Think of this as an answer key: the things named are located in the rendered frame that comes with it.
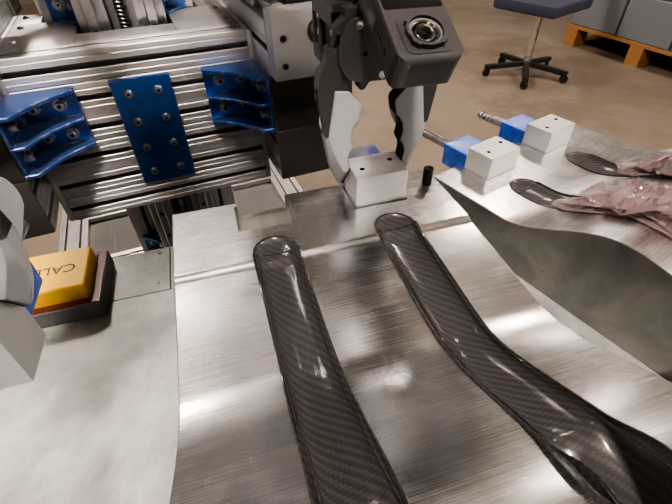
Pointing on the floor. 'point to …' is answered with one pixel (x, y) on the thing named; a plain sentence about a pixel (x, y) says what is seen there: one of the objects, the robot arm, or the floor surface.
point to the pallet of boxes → (626, 28)
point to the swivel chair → (535, 34)
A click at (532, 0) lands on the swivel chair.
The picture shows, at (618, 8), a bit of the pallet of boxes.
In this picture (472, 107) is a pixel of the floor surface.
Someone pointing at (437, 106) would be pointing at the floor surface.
